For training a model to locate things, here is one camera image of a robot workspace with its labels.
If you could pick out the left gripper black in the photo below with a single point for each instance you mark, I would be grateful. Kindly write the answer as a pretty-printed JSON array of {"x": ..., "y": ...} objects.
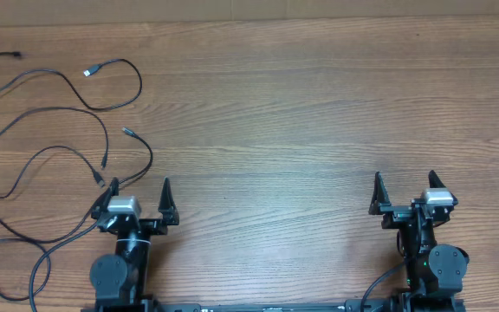
[{"x": 158, "y": 226}]

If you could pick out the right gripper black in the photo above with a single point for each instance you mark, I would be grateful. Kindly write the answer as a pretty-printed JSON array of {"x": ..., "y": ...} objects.
[{"x": 394, "y": 214}]

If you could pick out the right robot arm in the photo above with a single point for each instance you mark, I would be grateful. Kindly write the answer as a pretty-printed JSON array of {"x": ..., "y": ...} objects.
[{"x": 434, "y": 272}]

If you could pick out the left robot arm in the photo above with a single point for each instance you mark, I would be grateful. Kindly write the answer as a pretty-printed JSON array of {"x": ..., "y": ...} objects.
[{"x": 119, "y": 279}]

